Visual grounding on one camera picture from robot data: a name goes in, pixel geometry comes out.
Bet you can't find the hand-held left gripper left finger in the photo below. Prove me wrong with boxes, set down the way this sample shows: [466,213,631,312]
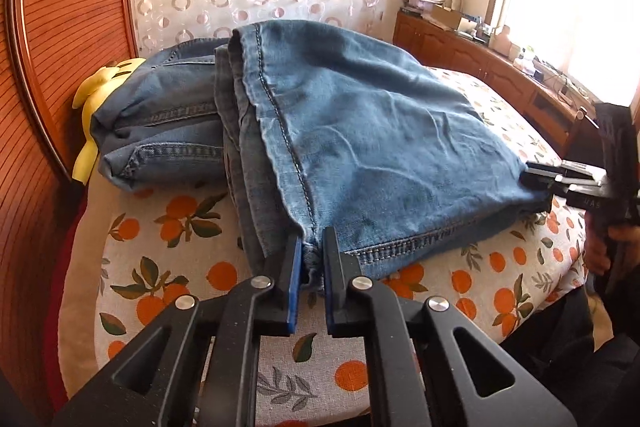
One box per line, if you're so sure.
[52,234,304,427]

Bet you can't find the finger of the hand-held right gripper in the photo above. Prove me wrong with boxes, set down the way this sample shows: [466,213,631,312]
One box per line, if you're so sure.
[520,161,607,191]

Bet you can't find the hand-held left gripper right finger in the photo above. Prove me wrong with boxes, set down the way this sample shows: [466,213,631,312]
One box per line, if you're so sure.
[322,227,579,427]

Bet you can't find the blue jeans pants with patch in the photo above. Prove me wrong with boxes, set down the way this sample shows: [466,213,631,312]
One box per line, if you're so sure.
[214,21,553,294]

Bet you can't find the person's right hand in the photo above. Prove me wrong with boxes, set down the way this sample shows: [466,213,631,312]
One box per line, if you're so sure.
[584,226,640,277]

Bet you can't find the orange-print bed sheet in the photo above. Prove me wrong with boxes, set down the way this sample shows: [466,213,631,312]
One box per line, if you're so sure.
[60,69,588,425]

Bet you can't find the wooden cabinet counter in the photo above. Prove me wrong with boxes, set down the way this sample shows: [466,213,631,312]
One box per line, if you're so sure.
[392,7,601,158]

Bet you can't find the person's black clothing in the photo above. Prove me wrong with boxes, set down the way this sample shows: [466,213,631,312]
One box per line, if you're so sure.
[500,287,640,427]

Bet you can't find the open cardboard box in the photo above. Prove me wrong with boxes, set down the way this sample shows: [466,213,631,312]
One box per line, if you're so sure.
[431,4,476,31]

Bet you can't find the stack of papers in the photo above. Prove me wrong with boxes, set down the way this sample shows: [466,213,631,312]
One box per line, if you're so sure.
[402,0,446,15]

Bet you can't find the yellow plush toy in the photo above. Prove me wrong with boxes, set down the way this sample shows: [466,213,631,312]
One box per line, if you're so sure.
[72,58,146,182]

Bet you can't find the wooden louvered wardrobe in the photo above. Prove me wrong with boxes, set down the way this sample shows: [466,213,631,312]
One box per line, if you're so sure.
[0,0,138,427]

